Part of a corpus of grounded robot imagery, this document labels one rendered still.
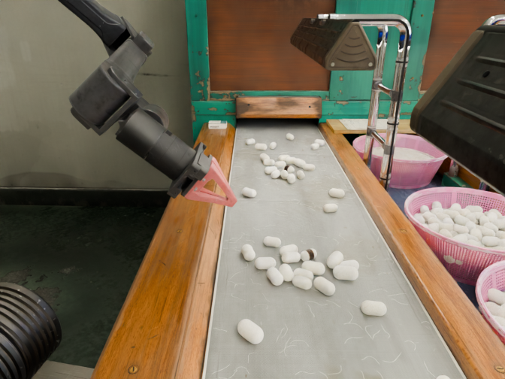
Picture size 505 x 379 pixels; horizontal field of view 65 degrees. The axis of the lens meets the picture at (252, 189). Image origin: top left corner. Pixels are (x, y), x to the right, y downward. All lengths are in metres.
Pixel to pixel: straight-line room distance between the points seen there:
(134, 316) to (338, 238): 0.39
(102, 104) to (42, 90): 2.04
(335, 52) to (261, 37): 0.80
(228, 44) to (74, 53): 1.25
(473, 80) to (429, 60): 1.29
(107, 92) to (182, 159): 0.14
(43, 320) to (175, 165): 0.27
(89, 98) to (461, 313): 0.57
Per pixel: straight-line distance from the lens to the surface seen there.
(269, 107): 1.40
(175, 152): 0.59
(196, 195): 0.61
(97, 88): 0.59
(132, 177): 2.57
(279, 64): 1.44
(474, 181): 1.16
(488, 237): 0.85
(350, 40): 0.65
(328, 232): 0.77
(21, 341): 0.58
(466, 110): 0.26
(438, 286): 0.64
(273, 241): 0.70
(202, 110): 1.46
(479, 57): 0.28
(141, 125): 0.59
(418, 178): 1.18
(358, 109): 1.49
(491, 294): 0.70
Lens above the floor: 1.12
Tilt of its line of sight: 24 degrees down
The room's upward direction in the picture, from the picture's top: straight up
